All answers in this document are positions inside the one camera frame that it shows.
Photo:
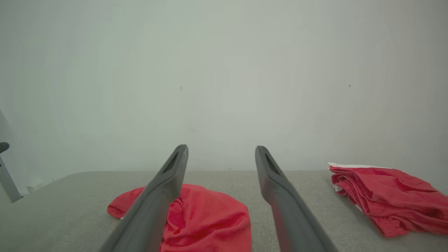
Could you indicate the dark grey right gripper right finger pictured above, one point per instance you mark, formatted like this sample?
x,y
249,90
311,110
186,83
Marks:
x,y
290,217

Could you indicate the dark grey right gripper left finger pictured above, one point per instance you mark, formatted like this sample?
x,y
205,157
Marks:
x,y
157,203

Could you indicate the grey floor stand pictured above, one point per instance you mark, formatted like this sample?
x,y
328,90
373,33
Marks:
x,y
8,182

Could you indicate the red shorts with white stripe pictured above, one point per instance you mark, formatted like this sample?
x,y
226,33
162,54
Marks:
x,y
392,199

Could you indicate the red jersey with white sleeves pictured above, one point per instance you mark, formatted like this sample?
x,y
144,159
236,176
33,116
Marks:
x,y
210,220

